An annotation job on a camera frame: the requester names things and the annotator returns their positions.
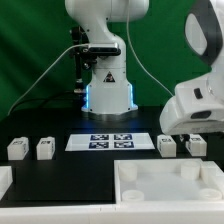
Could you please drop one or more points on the marker sheet with tags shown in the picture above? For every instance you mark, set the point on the marker sheet with tags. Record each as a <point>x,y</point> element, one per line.
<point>113,141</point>

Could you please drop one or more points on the white square tabletop part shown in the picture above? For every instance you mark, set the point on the white square tabletop part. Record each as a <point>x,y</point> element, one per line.
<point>162,180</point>

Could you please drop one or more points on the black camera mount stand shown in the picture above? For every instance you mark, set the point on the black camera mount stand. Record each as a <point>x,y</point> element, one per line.
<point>85,55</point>

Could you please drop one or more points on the white left fence block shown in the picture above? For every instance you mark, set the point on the white left fence block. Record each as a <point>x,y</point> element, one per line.
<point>6,179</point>

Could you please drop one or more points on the white fence block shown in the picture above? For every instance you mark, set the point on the white fence block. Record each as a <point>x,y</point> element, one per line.
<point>212,175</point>
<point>6,179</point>

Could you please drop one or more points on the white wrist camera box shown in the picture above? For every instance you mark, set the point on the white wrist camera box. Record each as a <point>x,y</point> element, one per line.
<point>201,99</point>

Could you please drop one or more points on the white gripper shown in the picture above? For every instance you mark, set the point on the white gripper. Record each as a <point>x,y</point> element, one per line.
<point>171,123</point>

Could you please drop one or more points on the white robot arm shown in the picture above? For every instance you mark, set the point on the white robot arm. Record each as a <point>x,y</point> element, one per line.
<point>109,94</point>

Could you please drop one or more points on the white front fence bar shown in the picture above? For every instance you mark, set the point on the white front fence bar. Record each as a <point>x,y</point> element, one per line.
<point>148,213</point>

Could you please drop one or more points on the white right fence block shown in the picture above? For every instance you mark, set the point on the white right fence block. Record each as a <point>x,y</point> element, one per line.
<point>212,175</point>

